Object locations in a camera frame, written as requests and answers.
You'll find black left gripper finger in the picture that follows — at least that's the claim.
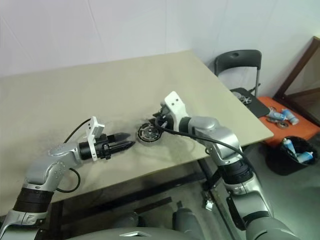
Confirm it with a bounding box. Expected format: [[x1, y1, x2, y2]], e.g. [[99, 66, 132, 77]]
[[109, 140, 137, 154], [109, 132, 131, 141]]

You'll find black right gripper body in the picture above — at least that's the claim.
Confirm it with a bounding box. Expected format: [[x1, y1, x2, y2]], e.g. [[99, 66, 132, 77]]
[[152, 104, 178, 133]]

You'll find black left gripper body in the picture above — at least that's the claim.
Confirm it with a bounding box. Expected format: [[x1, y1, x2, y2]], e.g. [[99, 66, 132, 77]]
[[95, 133, 115, 161]]

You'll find black spoked rotor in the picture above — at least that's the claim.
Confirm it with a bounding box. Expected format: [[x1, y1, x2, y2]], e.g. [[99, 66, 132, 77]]
[[137, 123, 162, 141]]

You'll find round copper-wound motor housing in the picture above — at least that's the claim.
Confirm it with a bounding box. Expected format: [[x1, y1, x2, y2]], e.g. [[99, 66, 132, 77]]
[[136, 123, 164, 144]]

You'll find spoked metal wheel part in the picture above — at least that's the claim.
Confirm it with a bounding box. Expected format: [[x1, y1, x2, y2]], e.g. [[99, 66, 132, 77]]
[[232, 91, 253, 105]]

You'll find long black tape strip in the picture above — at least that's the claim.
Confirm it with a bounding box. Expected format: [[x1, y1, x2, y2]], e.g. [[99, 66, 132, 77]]
[[133, 196, 174, 215]]

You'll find dark rounded shape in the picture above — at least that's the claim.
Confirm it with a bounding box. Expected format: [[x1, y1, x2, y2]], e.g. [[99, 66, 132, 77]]
[[116, 211, 140, 228], [172, 208, 201, 233]]

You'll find grey robot torso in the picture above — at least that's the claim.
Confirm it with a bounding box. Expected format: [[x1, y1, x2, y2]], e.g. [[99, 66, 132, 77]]
[[37, 219, 248, 240]]

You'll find white floor latch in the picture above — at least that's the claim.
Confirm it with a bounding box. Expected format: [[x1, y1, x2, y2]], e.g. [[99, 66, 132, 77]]
[[203, 191, 215, 211]]

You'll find dark grey folding chair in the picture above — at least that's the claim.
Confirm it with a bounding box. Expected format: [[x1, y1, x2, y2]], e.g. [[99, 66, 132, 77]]
[[214, 49, 270, 118]]

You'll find blue white tube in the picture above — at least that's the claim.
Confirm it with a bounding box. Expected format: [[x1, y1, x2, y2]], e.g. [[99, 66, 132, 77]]
[[266, 110, 287, 121], [281, 108, 300, 126], [296, 151, 315, 165], [281, 137, 298, 159]]

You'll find black waste bin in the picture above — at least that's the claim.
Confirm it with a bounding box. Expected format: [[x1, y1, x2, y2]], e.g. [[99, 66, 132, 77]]
[[265, 135, 317, 176]]

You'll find orange mat with parts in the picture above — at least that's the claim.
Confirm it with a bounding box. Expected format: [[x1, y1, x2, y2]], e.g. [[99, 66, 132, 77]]
[[257, 95, 320, 148]]

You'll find dark framed cabinet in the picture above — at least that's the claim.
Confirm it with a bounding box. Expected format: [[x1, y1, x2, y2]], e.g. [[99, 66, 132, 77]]
[[272, 35, 320, 126]]

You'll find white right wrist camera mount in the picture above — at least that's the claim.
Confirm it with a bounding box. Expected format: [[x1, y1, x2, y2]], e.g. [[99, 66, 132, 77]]
[[164, 90, 191, 133]]

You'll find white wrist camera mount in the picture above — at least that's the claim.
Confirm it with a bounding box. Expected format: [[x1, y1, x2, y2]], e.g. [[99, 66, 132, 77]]
[[164, 90, 191, 133], [85, 115, 106, 162]]

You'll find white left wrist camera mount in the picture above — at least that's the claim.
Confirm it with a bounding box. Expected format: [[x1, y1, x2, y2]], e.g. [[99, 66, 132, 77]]
[[85, 115, 106, 162]]

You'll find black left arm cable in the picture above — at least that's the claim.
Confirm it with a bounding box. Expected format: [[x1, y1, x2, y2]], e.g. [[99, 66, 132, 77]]
[[55, 118, 93, 194]]

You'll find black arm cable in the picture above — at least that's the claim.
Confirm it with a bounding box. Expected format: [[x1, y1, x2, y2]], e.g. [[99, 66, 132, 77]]
[[154, 117, 245, 161], [55, 118, 93, 194]]

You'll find black table frame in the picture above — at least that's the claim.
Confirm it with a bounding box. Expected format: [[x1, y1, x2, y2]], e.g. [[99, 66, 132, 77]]
[[49, 139, 253, 226]]

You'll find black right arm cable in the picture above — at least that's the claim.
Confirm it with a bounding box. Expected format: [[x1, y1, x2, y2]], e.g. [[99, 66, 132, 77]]
[[154, 117, 245, 161]]

